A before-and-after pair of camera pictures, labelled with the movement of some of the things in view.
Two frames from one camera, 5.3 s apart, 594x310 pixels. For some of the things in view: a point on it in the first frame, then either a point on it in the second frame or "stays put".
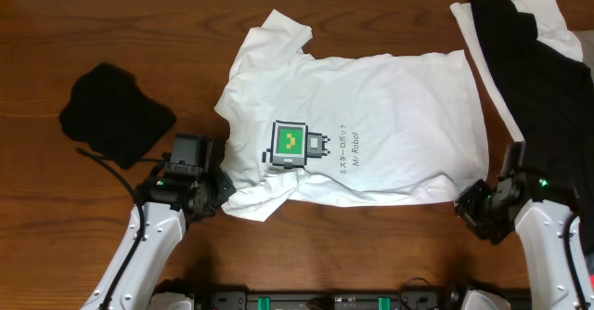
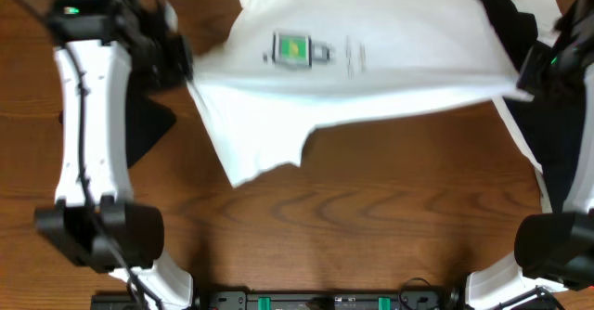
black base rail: [280, 299] stays put
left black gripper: [225, 187] → [180, 74]
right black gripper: [466, 208] → [535, 59]
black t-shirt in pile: [552, 96] stays put
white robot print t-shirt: [379, 130] → [290, 57]
